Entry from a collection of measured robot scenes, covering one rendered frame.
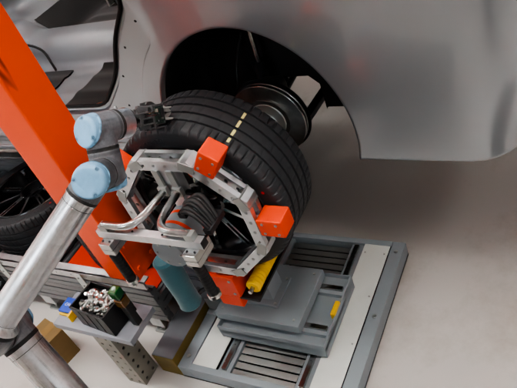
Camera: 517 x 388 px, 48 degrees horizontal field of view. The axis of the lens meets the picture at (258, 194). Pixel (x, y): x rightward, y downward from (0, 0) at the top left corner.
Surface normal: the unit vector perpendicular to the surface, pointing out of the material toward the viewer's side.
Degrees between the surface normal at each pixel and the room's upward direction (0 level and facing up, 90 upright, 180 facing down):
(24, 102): 90
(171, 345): 0
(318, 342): 0
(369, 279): 0
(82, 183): 60
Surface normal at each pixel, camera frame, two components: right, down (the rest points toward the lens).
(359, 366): -0.32, -0.73
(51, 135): 0.86, 0.05
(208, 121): 0.04, -0.65
